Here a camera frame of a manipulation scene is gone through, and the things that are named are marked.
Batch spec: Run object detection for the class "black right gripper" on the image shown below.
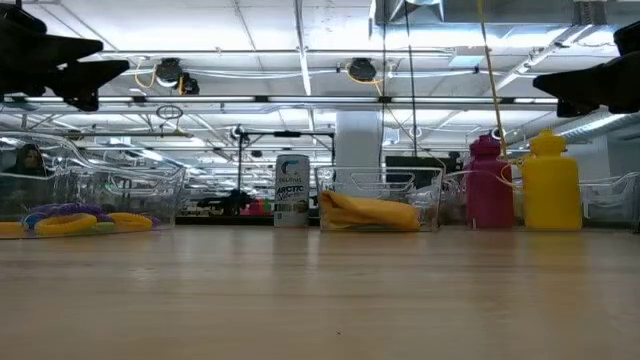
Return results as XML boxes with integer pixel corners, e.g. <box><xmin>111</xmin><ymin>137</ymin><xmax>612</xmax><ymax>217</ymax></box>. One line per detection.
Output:
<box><xmin>531</xmin><ymin>21</ymin><xmax>640</xmax><ymax>119</ymax></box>

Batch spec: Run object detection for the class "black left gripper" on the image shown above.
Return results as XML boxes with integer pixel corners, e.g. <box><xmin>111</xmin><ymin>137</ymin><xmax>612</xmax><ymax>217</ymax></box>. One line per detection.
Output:
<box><xmin>0</xmin><ymin>4</ymin><xmax>132</xmax><ymax>113</ymax></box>

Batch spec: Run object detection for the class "yellow plastic water bottle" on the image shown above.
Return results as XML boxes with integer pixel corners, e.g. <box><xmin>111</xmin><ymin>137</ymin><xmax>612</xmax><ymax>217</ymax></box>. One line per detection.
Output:
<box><xmin>520</xmin><ymin>129</ymin><xmax>584</xmax><ymax>232</ymax></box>

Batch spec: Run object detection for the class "pink plastic water bottle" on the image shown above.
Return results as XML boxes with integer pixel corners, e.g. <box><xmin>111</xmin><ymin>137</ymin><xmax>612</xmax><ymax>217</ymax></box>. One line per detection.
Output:
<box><xmin>462</xmin><ymin>133</ymin><xmax>516</xmax><ymax>231</ymax></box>

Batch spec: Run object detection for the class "clear plastic bin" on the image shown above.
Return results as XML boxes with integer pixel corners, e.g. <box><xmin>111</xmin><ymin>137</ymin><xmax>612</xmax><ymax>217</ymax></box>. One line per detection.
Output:
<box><xmin>313</xmin><ymin>165</ymin><xmax>445</xmax><ymax>233</ymax></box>
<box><xmin>442</xmin><ymin>168</ymin><xmax>640</xmax><ymax>231</ymax></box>
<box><xmin>0</xmin><ymin>128</ymin><xmax>187</xmax><ymax>240</ymax></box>

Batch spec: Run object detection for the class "blue coil wristband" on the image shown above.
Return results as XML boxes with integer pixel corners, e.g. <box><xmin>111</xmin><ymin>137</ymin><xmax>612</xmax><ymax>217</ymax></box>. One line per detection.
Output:
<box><xmin>21</xmin><ymin>210</ymin><xmax>51</xmax><ymax>229</ymax></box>

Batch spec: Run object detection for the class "yellow coil wristband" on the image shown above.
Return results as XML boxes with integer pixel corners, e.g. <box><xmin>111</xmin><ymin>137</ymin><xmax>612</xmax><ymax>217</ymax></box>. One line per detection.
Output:
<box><xmin>33</xmin><ymin>211</ymin><xmax>99</xmax><ymax>237</ymax></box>
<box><xmin>106</xmin><ymin>211</ymin><xmax>154</xmax><ymax>232</ymax></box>
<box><xmin>0</xmin><ymin>220</ymin><xmax>27</xmax><ymax>238</ymax></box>

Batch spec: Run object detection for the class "orange microfiber cloth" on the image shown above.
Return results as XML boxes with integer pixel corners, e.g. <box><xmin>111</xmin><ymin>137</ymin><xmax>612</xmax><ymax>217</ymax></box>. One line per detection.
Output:
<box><xmin>319</xmin><ymin>189</ymin><xmax>422</xmax><ymax>233</ymax></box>

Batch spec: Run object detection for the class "person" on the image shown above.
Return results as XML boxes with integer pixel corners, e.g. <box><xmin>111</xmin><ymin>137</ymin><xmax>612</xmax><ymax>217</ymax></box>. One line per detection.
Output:
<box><xmin>3</xmin><ymin>143</ymin><xmax>52</xmax><ymax>179</ymax></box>

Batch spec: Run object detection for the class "black background stand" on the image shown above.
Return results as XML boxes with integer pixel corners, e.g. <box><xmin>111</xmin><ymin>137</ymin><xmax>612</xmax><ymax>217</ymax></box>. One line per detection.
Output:
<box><xmin>234</xmin><ymin>124</ymin><xmax>336</xmax><ymax>196</ymax></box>

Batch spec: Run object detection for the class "clear glass jar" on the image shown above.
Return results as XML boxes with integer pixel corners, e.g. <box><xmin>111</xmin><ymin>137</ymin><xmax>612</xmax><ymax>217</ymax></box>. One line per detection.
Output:
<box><xmin>273</xmin><ymin>153</ymin><xmax>312</xmax><ymax>229</ymax></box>

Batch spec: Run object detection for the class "ceiling cord reel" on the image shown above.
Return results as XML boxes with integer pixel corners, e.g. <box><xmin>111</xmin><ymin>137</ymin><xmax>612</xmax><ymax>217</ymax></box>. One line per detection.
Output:
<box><xmin>133</xmin><ymin>56</ymin><xmax>201</xmax><ymax>96</ymax></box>
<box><xmin>346</xmin><ymin>56</ymin><xmax>380</xmax><ymax>83</ymax></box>

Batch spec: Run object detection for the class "yellow power cable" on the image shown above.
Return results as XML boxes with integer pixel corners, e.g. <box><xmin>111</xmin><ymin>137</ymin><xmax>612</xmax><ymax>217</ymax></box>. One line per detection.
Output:
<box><xmin>477</xmin><ymin>0</ymin><xmax>511</xmax><ymax>160</ymax></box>

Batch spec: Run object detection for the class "black hanging cable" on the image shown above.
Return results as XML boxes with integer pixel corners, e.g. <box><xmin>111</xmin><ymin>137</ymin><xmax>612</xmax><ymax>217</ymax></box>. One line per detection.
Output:
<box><xmin>403</xmin><ymin>0</ymin><xmax>419</xmax><ymax>157</ymax></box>

